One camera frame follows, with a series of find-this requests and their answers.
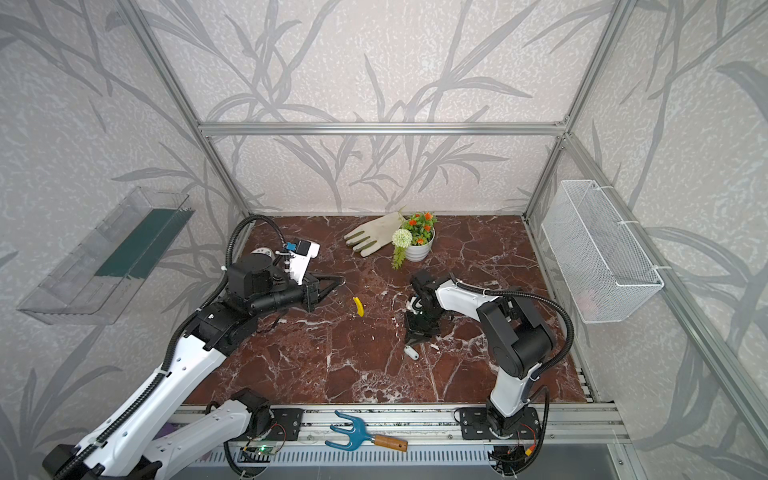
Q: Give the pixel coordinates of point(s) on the white pot with flowers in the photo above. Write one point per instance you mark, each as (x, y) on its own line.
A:
(413, 239)

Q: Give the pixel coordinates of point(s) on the blue hand rake wooden handle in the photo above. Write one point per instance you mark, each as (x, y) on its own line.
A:
(357, 434)

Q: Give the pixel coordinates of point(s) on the white wire mesh basket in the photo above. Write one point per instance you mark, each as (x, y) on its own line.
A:
(608, 274)

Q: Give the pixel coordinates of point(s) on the clear plastic wall shelf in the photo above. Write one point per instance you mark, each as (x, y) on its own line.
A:
(96, 281)

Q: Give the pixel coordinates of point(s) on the beige gardening glove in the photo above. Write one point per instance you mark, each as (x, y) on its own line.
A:
(373, 235)

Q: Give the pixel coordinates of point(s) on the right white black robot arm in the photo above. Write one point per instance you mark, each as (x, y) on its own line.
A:
(518, 339)

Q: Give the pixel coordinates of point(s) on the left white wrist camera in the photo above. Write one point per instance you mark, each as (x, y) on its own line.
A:
(297, 256)

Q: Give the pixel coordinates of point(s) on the left green circuit board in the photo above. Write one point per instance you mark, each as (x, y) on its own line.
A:
(258, 453)

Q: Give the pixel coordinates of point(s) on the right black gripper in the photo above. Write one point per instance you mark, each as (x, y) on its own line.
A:
(420, 320)

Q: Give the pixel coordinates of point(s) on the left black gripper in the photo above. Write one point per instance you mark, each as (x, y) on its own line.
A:
(310, 291)

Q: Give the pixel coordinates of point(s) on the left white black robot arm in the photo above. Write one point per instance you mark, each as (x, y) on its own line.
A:
(127, 445)

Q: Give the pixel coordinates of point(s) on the right circuit board with wires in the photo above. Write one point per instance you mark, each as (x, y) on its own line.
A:
(508, 460)

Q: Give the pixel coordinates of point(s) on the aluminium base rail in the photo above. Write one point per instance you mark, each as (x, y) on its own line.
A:
(444, 423)

